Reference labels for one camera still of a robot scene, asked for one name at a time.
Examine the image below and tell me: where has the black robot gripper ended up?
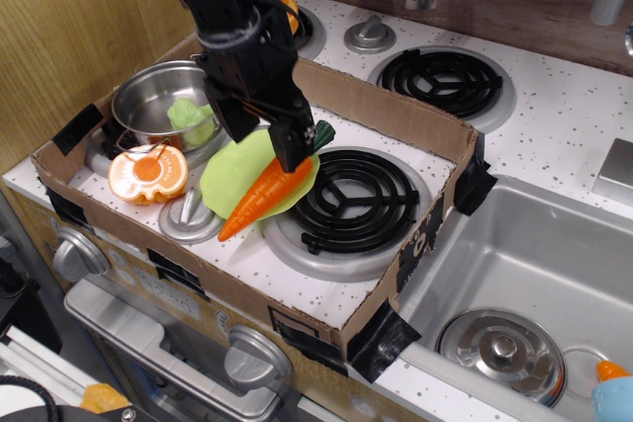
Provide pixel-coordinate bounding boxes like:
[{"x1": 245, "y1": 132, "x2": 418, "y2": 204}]
[{"x1": 196, "y1": 36, "x2": 317, "y2": 173}]

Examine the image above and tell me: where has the orange toy carrot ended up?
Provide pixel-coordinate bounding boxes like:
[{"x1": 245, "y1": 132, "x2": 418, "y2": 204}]
[{"x1": 218, "y1": 120, "x2": 337, "y2": 243}]

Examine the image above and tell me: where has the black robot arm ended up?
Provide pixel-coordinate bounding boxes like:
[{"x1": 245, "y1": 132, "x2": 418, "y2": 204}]
[{"x1": 180, "y1": 0, "x2": 316, "y2": 172}]

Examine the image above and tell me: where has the light green plastic plate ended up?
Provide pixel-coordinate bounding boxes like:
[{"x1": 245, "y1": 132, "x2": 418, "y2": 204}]
[{"x1": 199, "y1": 128, "x2": 321, "y2": 220}]

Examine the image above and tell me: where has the green toy lettuce piece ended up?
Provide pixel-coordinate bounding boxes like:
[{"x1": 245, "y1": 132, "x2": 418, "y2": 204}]
[{"x1": 167, "y1": 98, "x2": 217, "y2": 148}]

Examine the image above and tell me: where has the orange toy pumpkin half back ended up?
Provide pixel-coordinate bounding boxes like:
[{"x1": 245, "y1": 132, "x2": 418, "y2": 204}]
[{"x1": 279, "y1": 0, "x2": 300, "y2": 35}]

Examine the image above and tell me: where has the orange toy pumpkin half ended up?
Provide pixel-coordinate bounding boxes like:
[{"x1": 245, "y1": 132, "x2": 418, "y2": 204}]
[
  {"x1": 279, "y1": 0, "x2": 300, "y2": 35},
  {"x1": 108, "y1": 144, "x2": 189, "y2": 206}
]

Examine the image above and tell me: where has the black front right burner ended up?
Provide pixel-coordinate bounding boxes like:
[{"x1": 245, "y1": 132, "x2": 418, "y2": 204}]
[{"x1": 290, "y1": 147, "x2": 428, "y2": 255}]

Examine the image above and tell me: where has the grey stovetop knob front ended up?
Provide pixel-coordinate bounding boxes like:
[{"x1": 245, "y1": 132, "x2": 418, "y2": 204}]
[{"x1": 158, "y1": 189, "x2": 225, "y2": 245}]

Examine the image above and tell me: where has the grey stovetop knob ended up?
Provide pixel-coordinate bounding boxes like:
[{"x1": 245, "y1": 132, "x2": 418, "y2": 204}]
[
  {"x1": 158, "y1": 189, "x2": 225, "y2": 245},
  {"x1": 343, "y1": 15, "x2": 397, "y2": 54}
]

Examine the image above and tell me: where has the orange toy pumpkin half front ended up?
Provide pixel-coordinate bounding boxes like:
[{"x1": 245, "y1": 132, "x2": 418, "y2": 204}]
[{"x1": 108, "y1": 144, "x2": 189, "y2": 206}]

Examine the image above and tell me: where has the small steel pot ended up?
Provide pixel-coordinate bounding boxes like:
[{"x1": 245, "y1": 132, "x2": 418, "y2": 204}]
[{"x1": 112, "y1": 60, "x2": 226, "y2": 153}]

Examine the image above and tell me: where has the grey stovetop knob back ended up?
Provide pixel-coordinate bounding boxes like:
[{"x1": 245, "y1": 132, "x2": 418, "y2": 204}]
[{"x1": 343, "y1": 15, "x2": 397, "y2": 54}]

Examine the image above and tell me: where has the black front left burner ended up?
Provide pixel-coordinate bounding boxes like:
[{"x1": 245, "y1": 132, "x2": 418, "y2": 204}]
[{"x1": 101, "y1": 119, "x2": 134, "y2": 160}]

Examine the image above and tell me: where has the brown cardboard fence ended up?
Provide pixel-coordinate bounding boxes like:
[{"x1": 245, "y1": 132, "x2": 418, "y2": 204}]
[{"x1": 32, "y1": 60, "x2": 494, "y2": 381}]

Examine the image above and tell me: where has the black back right burner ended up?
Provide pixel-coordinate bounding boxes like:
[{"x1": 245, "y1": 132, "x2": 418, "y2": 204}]
[{"x1": 377, "y1": 48, "x2": 503, "y2": 120}]

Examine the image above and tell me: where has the grey oven knob left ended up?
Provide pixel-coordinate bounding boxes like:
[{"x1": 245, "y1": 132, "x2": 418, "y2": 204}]
[{"x1": 52, "y1": 226, "x2": 111, "y2": 283}]

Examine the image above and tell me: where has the grey oven knob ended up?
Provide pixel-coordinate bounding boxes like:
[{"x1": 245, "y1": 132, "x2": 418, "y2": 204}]
[
  {"x1": 52, "y1": 226, "x2": 111, "y2": 283},
  {"x1": 224, "y1": 324, "x2": 293, "y2": 390}
]

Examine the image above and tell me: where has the grey oven knob right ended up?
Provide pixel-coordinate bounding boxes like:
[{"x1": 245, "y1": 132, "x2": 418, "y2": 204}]
[{"x1": 224, "y1": 324, "x2": 293, "y2": 390}]

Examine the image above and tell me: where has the orange cloth scrap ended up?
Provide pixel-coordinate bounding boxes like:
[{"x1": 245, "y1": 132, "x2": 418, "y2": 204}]
[{"x1": 79, "y1": 383, "x2": 130, "y2": 414}]

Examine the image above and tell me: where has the steel pot lid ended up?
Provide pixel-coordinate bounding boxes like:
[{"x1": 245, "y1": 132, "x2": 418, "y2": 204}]
[{"x1": 435, "y1": 307, "x2": 567, "y2": 407}]

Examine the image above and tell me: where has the grey toy sink basin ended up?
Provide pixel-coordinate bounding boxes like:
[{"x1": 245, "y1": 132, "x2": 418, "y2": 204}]
[{"x1": 398, "y1": 176, "x2": 632, "y2": 421}]

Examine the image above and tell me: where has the blue orange toy bottle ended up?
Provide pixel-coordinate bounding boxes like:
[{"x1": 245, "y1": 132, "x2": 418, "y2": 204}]
[{"x1": 591, "y1": 361, "x2": 632, "y2": 422}]

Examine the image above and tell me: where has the silver oven door handle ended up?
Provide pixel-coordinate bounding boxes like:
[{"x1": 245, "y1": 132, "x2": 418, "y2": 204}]
[{"x1": 64, "y1": 280, "x2": 283, "y2": 421}]

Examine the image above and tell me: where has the grey faucet handle block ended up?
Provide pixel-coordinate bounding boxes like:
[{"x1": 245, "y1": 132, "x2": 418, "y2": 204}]
[{"x1": 592, "y1": 138, "x2": 633, "y2": 207}]

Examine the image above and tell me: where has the black cable bottom left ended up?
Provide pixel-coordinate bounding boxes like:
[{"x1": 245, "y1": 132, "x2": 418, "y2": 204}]
[{"x1": 0, "y1": 376, "x2": 63, "y2": 422}]

